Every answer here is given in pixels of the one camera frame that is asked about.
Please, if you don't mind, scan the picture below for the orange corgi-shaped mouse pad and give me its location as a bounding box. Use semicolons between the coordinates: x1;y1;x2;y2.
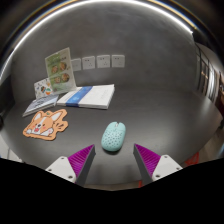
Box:
22;108;69;141

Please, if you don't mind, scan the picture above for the green printed standing leaflet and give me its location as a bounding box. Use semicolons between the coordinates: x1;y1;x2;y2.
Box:
44;47;77;95

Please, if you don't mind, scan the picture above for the white book with blue band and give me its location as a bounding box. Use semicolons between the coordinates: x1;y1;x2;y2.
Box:
56;83;116;110

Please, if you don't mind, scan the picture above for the black-framed glass partition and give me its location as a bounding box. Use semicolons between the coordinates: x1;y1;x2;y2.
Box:
194;43;224;111

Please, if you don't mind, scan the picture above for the white card with colourful stickers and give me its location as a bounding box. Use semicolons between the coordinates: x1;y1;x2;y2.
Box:
33;77;54;100

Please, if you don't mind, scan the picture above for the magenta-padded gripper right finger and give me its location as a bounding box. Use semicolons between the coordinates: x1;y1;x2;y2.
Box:
133;143;184;187

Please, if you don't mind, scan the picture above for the grey striped magazine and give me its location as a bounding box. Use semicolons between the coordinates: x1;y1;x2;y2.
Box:
22;94;60;118

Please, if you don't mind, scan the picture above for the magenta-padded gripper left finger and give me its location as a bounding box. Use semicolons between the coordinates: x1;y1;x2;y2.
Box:
45;144;97;187

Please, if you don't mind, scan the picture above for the mint green dotted computer mouse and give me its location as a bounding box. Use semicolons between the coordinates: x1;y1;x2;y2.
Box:
100;121;127;153

